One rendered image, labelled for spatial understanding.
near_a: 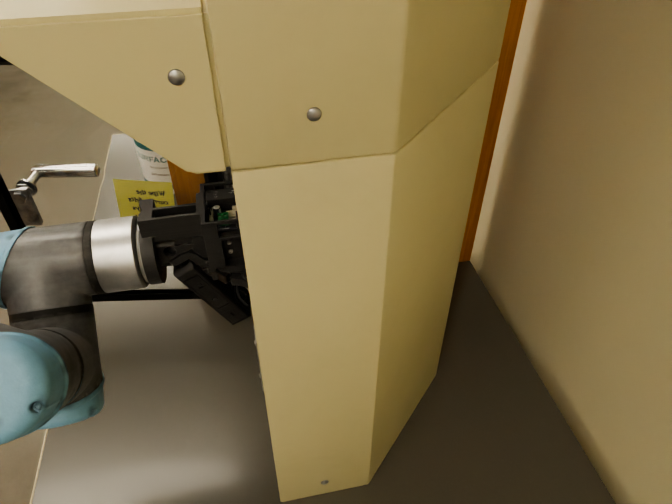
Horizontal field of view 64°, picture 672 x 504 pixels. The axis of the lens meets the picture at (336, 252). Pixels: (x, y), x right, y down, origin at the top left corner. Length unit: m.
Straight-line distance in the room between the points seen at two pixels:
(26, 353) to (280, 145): 0.22
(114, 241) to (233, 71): 0.28
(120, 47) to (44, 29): 0.04
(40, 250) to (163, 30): 0.31
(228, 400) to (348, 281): 0.41
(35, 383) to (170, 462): 0.37
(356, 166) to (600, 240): 0.44
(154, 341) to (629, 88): 0.73
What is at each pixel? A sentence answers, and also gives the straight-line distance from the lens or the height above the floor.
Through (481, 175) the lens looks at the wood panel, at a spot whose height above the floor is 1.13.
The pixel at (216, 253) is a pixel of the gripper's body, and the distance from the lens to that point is 0.54.
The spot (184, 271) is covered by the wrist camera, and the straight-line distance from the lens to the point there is 0.57.
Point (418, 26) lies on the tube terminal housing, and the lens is 0.35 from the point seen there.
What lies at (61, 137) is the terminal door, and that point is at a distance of 0.75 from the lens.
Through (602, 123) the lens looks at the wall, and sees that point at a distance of 0.72.
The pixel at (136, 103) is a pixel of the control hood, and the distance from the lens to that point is 0.33.
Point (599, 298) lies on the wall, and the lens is 0.76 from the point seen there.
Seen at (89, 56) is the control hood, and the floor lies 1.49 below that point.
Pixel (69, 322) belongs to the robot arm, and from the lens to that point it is 0.57.
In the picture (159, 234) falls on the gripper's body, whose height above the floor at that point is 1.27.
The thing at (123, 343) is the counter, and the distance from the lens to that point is 0.91.
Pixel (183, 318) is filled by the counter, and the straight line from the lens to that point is 0.92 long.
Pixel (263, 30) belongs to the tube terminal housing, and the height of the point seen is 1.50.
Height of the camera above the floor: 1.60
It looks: 41 degrees down
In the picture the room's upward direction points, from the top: straight up
